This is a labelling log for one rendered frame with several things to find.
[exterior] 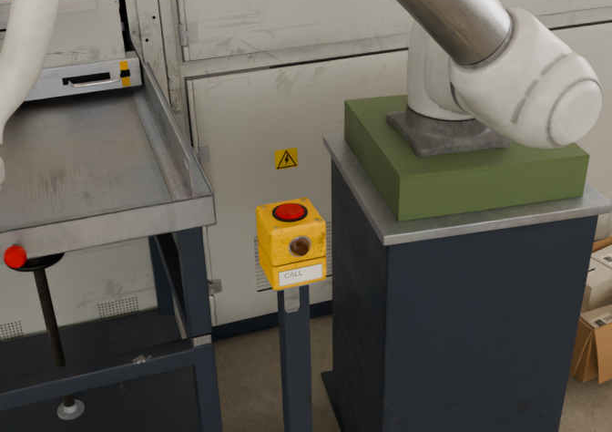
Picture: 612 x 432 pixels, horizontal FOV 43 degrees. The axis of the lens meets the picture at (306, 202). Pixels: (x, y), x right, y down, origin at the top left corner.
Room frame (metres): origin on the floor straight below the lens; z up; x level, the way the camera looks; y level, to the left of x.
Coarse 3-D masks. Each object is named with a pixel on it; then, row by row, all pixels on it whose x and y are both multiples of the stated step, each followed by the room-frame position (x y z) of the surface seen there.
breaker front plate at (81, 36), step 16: (0, 0) 1.48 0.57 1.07; (96, 0) 1.54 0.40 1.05; (112, 0) 1.55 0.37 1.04; (64, 16) 1.52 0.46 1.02; (80, 16) 1.53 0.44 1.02; (96, 16) 1.54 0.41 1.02; (112, 16) 1.55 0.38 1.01; (0, 32) 1.48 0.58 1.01; (64, 32) 1.52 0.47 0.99; (80, 32) 1.53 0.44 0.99; (96, 32) 1.54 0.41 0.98; (112, 32) 1.55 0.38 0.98; (0, 48) 1.48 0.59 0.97; (48, 48) 1.51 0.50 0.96; (64, 48) 1.52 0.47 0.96; (80, 48) 1.53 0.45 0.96; (96, 48) 1.54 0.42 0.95; (112, 48) 1.55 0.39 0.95; (48, 64) 1.51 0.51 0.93; (64, 64) 1.51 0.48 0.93
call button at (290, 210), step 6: (288, 204) 0.95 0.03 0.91; (294, 204) 0.95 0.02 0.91; (276, 210) 0.95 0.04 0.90; (282, 210) 0.94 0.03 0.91; (288, 210) 0.94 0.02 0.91; (294, 210) 0.94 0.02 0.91; (300, 210) 0.94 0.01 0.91; (282, 216) 0.93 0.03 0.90; (288, 216) 0.92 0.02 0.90; (294, 216) 0.93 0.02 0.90; (300, 216) 0.93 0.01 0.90
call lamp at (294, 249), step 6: (294, 240) 0.90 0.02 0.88; (300, 240) 0.90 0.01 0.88; (306, 240) 0.90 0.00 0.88; (288, 246) 0.90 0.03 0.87; (294, 246) 0.89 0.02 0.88; (300, 246) 0.89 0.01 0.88; (306, 246) 0.89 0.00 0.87; (294, 252) 0.89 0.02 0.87; (300, 252) 0.89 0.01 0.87; (306, 252) 0.89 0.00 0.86
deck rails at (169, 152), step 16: (144, 64) 1.54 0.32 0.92; (144, 80) 1.55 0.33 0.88; (144, 96) 1.53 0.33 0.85; (144, 112) 1.44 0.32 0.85; (160, 112) 1.35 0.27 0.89; (144, 128) 1.36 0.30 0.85; (160, 128) 1.36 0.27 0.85; (160, 144) 1.29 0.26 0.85; (176, 144) 1.20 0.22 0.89; (160, 160) 1.22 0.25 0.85; (176, 160) 1.22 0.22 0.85; (176, 176) 1.16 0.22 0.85; (176, 192) 1.10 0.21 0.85; (192, 192) 1.09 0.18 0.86
